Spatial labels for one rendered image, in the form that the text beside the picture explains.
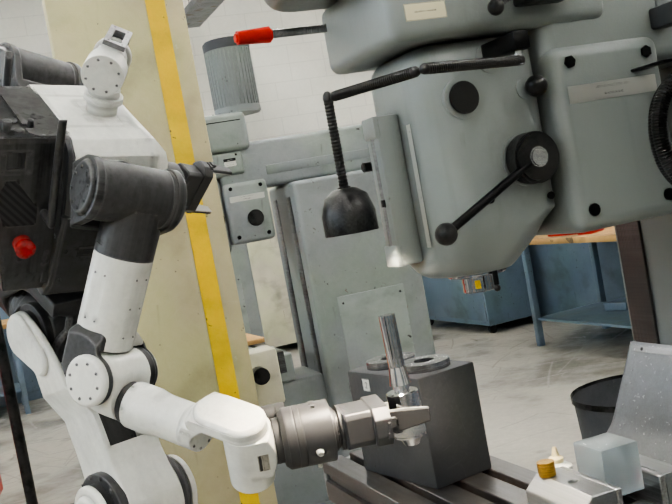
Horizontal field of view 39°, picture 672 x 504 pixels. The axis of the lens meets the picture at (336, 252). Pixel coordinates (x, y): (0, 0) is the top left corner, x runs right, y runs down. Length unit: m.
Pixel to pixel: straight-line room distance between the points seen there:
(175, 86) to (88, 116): 1.46
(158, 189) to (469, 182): 0.45
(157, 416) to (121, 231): 0.27
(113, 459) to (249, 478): 0.37
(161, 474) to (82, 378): 0.31
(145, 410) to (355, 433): 0.31
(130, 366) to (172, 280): 1.53
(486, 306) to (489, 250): 7.38
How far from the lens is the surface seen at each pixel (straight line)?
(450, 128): 1.27
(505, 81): 1.32
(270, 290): 9.76
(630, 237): 1.68
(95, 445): 1.69
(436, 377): 1.57
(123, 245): 1.41
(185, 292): 2.99
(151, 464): 1.68
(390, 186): 1.30
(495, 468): 1.66
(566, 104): 1.34
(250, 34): 1.38
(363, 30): 1.31
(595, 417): 3.28
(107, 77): 1.53
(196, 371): 3.01
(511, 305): 8.81
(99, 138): 1.51
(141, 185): 1.39
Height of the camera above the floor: 1.44
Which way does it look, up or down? 3 degrees down
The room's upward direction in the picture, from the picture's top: 10 degrees counter-clockwise
